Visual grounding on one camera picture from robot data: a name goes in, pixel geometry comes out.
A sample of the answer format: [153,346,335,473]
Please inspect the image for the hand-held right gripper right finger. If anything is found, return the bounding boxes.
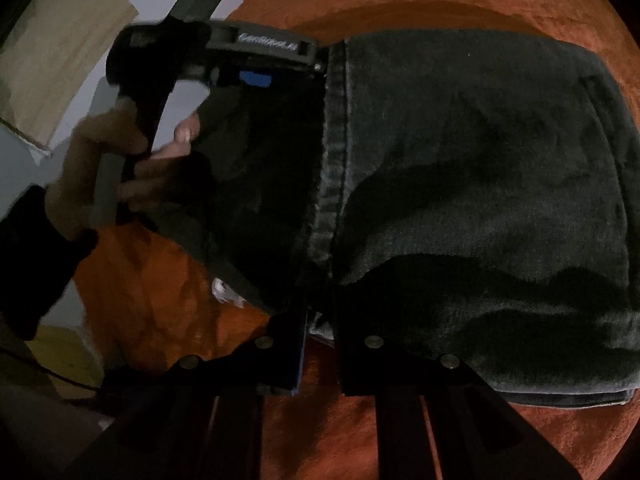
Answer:
[339,331,582,480]

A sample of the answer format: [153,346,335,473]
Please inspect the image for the dark grey jeans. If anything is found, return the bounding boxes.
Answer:
[145,27,640,408]

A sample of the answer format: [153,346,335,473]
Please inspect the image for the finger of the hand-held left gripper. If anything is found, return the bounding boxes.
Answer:
[216,66,274,91]

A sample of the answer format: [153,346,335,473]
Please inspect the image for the person's left hand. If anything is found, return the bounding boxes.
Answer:
[45,102,202,240]

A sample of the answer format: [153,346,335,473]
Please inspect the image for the person's left forearm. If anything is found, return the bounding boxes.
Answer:
[0,185,99,342]

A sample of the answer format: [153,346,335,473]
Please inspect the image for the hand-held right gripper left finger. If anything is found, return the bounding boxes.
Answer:
[65,305,308,480]

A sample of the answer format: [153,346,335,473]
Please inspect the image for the beige cardboard sheet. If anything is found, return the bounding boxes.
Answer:
[0,0,140,157]

